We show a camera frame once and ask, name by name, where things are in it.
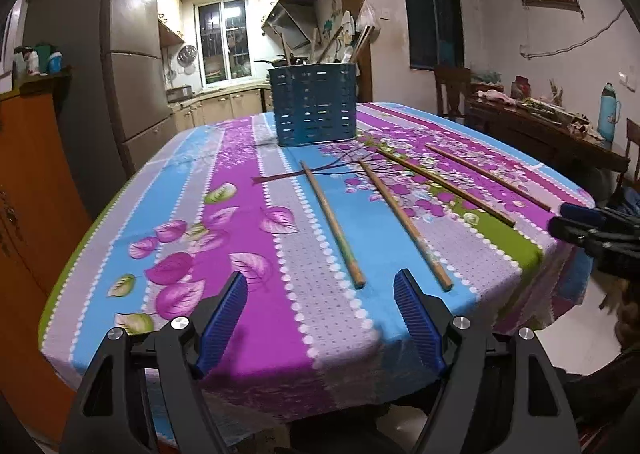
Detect kitchen window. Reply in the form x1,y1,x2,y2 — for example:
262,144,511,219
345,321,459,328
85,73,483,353
195,0,251,85

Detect dark wooden dining table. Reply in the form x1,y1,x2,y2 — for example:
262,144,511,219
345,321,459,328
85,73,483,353
467,97,631,185

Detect light blue thermos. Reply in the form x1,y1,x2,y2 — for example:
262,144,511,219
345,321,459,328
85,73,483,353
597,82,622,144

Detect white plastic bag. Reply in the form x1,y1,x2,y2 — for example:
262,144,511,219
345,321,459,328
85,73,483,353
356,2,378,30

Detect dark wooden chair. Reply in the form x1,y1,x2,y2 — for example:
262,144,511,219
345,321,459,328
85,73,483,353
434,65,473,122

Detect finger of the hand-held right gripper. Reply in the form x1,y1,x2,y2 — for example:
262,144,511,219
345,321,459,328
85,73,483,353
560,203,640,235
547,217,640,280

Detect floral striped tablecloth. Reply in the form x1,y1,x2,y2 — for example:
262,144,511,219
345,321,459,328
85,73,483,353
37,102,598,440

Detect person's dark pants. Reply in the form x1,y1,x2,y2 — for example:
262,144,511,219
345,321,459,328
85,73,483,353
550,349,640,454

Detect beige kitchen base cabinets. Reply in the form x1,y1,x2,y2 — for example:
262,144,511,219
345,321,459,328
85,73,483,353
170,84,273,132

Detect white wall cable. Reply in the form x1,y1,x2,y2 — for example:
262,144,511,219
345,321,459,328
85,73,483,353
519,9,626,59

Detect blue cloth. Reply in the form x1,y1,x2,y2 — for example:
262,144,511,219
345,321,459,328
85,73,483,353
607,187,640,216

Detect black wok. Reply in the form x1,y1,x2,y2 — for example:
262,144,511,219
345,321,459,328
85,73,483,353
255,53,311,66

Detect grey refrigerator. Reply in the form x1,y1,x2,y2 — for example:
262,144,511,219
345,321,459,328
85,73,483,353
22,0,177,205

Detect brown wooden chair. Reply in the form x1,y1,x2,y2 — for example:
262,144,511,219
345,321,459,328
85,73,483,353
615,118,640,195

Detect plates of food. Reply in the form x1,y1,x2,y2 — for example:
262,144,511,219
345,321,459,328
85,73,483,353
520,98,571,122

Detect orange wooden cabinet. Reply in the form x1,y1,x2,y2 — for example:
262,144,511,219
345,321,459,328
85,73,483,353
0,69,108,435

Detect steel range hood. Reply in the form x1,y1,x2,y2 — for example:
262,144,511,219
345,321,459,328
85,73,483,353
262,4,313,50

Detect blue perforated utensil holder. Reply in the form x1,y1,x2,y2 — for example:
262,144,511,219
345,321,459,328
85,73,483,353
267,62,360,147

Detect flower wall sticker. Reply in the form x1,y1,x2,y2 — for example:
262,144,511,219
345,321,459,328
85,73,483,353
320,0,343,42

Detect pink cloth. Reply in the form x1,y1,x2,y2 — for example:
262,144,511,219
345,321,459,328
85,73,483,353
475,89,516,105

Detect dark living room window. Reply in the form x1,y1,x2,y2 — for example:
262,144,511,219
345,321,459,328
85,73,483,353
397,0,466,70

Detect hanging bags on door frame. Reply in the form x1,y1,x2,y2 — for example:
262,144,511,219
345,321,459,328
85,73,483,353
341,9,358,62

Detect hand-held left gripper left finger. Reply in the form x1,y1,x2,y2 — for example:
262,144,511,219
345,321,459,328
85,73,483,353
60,270,249,454

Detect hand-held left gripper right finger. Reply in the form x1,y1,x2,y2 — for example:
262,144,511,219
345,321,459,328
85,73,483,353
392,268,583,454

